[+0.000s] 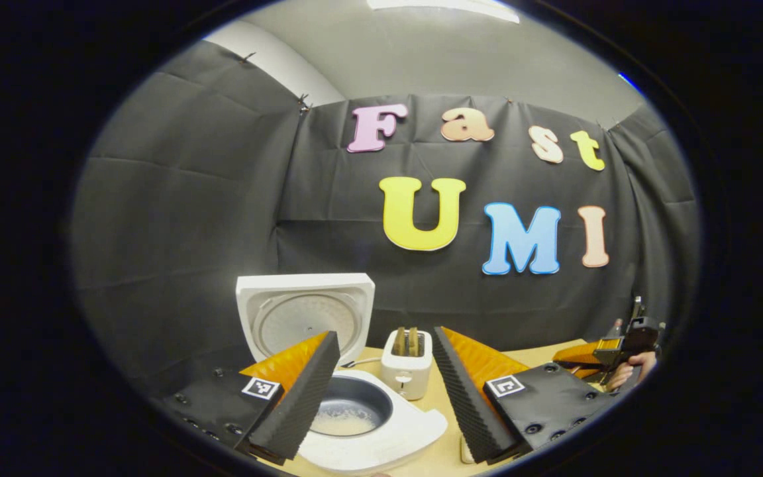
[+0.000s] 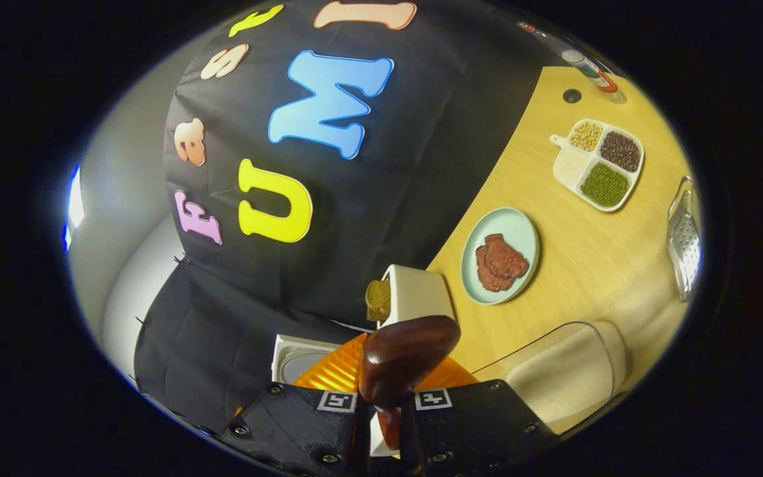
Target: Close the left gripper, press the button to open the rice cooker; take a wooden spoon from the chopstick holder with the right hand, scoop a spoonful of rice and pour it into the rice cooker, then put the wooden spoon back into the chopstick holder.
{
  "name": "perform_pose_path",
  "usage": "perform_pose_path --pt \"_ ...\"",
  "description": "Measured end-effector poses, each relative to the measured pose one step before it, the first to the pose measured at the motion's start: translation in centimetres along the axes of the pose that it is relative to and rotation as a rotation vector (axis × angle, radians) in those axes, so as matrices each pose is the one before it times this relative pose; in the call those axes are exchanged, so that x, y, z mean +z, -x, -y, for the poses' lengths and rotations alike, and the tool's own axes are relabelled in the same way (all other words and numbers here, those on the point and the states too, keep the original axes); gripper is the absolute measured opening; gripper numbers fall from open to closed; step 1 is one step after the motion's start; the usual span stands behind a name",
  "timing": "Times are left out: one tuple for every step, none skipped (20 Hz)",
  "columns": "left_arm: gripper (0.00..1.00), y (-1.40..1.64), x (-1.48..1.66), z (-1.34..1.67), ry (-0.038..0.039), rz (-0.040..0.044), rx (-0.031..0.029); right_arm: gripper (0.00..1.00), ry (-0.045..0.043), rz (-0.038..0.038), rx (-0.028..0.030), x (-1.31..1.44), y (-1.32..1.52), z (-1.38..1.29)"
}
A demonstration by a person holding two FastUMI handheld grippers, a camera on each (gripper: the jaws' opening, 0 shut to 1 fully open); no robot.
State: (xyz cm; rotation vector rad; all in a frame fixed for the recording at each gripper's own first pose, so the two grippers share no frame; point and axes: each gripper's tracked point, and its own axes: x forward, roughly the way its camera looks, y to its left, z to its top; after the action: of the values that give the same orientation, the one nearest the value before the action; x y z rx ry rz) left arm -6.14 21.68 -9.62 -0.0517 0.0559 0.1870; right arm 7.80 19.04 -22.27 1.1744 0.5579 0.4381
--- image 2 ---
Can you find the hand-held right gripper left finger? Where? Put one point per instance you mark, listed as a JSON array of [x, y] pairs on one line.
[[289, 424]]

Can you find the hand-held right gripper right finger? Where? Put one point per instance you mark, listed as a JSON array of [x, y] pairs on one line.
[[474, 424]]

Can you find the white rice cooker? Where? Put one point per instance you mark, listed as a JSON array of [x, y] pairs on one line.
[[280, 361]]

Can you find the brown wooden spoon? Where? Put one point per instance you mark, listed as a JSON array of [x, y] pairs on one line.
[[401, 358]]

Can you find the clear box of rice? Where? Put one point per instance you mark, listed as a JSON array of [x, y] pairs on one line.
[[567, 377]]

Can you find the white toaster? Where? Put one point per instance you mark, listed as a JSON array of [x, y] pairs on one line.
[[421, 295]]

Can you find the brown toast slice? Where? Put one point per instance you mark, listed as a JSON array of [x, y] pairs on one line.
[[378, 299]]

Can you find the red meat slice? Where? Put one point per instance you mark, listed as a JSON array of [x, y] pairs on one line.
[[501, 265]]

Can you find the pale green plate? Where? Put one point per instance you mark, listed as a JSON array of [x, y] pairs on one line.
[[514, 228]]

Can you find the black backdrop cloth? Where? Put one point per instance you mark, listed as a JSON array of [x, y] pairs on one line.
[[408, 199]]

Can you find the pile of green mung beans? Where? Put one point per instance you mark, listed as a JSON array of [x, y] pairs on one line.
[[605, 184]]

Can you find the white divided dish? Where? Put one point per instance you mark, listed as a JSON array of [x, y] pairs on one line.
[[570, 165]]

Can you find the large ceiling light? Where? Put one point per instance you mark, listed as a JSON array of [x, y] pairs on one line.
[[75, 205]]

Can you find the pile of yellow soybeans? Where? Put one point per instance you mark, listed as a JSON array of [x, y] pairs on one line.
[[585, 136]]

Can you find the pile of dark red beans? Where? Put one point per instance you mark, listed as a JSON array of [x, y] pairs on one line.
[[620, 151]]

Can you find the clear plastic water bottle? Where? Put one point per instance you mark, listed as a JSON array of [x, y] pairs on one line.
[[587, 66]]

